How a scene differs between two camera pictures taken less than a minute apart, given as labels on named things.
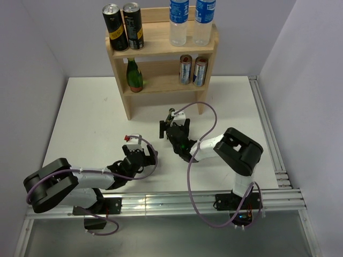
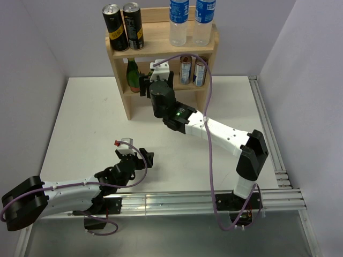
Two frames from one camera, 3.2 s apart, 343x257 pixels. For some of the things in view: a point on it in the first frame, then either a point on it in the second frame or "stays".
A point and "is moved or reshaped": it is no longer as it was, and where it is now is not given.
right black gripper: (186, 127) -> (144, 82)
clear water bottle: (178, 17) stays
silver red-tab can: (185, 68) stays
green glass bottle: (170, 118) is moved or reshaped
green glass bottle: (134, 76) stays
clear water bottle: (204, 11) stays
